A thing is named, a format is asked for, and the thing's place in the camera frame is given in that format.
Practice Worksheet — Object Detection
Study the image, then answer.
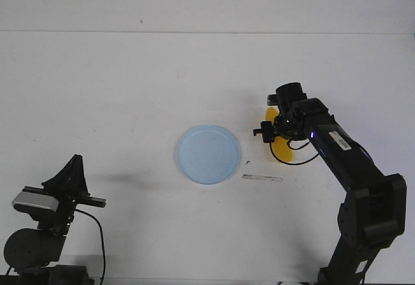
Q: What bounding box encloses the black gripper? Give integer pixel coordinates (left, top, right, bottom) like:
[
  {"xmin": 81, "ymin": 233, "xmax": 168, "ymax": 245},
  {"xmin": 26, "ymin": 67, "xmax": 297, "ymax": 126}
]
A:
[
  {"xmin": 253, "ymin": 82, "xmax": 307, "ymax": 143},
  {"xmin": 22, "ymin": 154, "xmax": 106, "ymax": 208}
]

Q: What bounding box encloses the yellow corn cob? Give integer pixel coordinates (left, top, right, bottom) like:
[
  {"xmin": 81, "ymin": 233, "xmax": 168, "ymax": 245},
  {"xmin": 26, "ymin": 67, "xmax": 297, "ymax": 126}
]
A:
[{"xmin": 265, "ymin": 107, "xmax": 294, "ymax": 163}]

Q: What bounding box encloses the light blue round plate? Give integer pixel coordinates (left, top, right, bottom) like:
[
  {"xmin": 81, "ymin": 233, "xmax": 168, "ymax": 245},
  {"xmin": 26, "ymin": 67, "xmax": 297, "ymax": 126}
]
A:
[{"xmin": 175, "ymin": 125, "xmax": 241, "ymax": 185}]

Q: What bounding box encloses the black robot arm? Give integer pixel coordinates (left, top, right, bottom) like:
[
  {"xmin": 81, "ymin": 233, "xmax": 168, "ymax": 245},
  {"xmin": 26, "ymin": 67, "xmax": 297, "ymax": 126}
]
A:
[
  {"xmin": 1, "ymin": 154, "xmax": 106, "ymax": 284},
  {"xmin": 253, "ymin": 82, "xmax": 407, "ymax": 284}
]

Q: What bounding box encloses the horizontal tape strip on table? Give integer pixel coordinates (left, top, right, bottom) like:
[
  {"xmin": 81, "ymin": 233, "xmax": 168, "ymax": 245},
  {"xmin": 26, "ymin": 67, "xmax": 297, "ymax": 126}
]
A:
[{"xmin": 242, "ymin": 174, "xmax": 283, "ymax": 182}]

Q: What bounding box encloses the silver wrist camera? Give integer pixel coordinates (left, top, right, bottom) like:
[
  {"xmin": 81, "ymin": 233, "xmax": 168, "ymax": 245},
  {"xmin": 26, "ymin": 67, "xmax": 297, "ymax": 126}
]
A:
[{"xmin": 12, "ymin": 191, "xmax": 59, "ymax": 212}]

